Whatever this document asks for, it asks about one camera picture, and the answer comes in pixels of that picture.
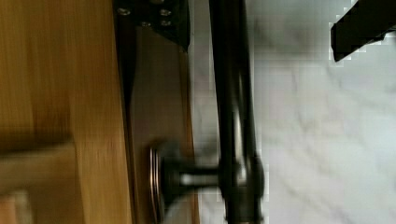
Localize black metal drawer handle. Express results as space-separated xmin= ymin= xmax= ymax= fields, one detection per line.
xmin=148 ymin=0 xmax=265 ymax=224

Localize wooden drawer cabinet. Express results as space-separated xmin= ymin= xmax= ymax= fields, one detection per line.
xmin=1 ymin=0 xmax=193 ymax=224

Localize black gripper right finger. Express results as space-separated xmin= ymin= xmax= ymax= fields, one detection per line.
xmin=331 ymin=0 xmax=396 ymax=62

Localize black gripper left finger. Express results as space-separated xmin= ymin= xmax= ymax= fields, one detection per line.
xmin=114 ymin=0 xmax=191 ymax=51

